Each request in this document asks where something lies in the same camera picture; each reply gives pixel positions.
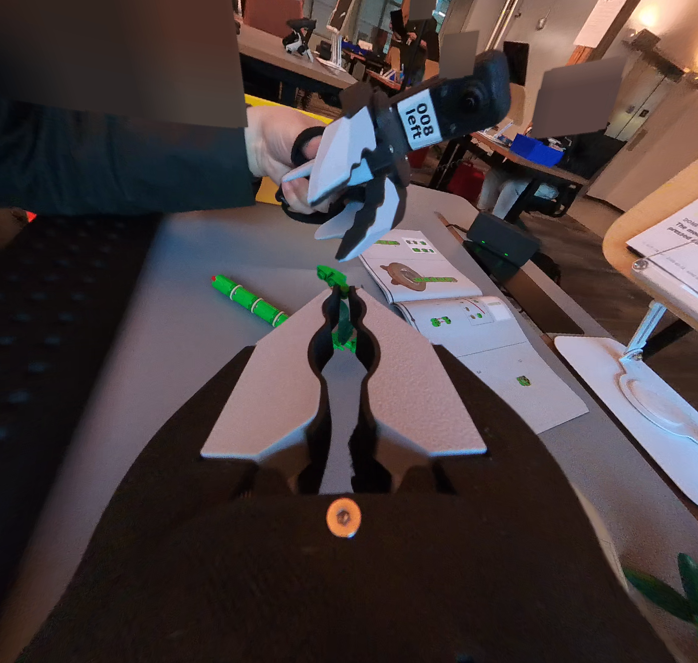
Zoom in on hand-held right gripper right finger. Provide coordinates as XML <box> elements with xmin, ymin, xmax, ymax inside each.
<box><xmin>349</xmin><ymin>286</ymin><xmax>488</xmax><ymax>494</ymax></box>

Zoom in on yellow plastic bin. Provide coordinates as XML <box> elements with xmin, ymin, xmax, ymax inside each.
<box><xmin>244</xmin><ymin>93</ymin><xmax>334</xmax><ymax>207</ymax></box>

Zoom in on white document stand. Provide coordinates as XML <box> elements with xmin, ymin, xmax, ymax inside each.
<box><xmin>326</xmin><ymin>0</ymin><xmax>365</xmax><ymax>71</ymax></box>

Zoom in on grey background desk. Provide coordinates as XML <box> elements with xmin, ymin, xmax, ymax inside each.
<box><xmin>237</xmin><ymin>23</ymin><xmax>356</xmax><ymax>93</ymax></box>

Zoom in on green brick bamboo stalk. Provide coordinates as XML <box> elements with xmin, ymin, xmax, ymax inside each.
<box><xmin>622</xmin><ymin>551</ymin><xmax>698</xmax><ymax>626</ymax></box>

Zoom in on white paper notice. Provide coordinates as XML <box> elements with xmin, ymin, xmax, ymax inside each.
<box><xmin>573</xmin><ymin>0</ymin><xmax>645</xmax><ymax>48</ymax></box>

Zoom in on person's left hand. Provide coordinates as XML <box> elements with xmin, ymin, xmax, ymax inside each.
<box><xmin>245</xmin><ymin>106</ymin><xmax>333</xmax><ymax>216</ymax></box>

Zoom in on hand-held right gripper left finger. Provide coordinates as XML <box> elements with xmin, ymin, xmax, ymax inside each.
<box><xmin>201</xmin><ymin>287</ymin><xmax>334</xmax><ymax>494</ymax></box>

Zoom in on long background desk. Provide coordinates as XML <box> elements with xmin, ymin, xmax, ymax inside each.
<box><xmin>472</xmin><ymin>132</ymin><xmax>591</xmax><ymax>187</ymax></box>

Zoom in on wooden document stand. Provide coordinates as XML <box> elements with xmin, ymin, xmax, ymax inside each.
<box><xmin>553</xmin><ymin>175</ymin><xmax>698</xmax><ymax>506</ymax></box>

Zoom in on white instruction booklet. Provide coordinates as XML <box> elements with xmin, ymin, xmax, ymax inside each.
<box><xmin>359</xmin><ymin>229</ymin><xmax>590</xmax><ymax>435</ymax></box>

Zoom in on black device with green light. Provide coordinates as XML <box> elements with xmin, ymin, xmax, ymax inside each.
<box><xmin>466</xmin><ymin>212</ymin><xmax>542</xmax><ymax>282</ymax></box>

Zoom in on green bamboo stalk pointed leaves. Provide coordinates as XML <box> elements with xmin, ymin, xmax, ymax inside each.
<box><xmin>210</xmin><ymin>264</ymin><xmax>361</xmax><ymax>354</ymax></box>

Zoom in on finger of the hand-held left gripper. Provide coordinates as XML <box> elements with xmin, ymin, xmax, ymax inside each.
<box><xmin>334</xmin><ymin>174</ymin><xmax>408</xmax><ymax>264</ymax></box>
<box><xmin>307</xmin><ymin>109</ymin><xmax>394</xmax><ymax>207</ymax></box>

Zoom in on printed instruction sheet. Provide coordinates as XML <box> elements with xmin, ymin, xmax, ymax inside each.
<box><xmin>626</xmin><ymin>200</ymin><xmax>698</xmax><ymax>296</ymax></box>

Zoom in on person's left forearm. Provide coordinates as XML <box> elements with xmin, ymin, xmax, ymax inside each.
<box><xmin>0</xmin><ymin>102</ymin><xmax>258</xmax><ymax>217</ymax></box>

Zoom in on blue plastic bin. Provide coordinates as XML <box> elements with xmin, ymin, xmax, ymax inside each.
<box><xmin>510</xmin><ymin>133</ymin><xmax>565</xmax><ymax>168</ymax></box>

